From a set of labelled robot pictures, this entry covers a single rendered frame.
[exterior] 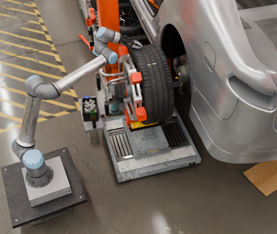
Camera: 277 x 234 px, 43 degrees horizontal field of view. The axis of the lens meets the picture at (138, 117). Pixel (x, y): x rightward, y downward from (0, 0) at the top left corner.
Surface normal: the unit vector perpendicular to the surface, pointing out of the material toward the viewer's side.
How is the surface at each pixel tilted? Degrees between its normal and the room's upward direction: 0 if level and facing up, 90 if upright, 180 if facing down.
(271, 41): 2
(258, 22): 6
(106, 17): 90
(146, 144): 0
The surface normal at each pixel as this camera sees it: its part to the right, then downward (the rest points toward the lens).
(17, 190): 0.00, -0.69
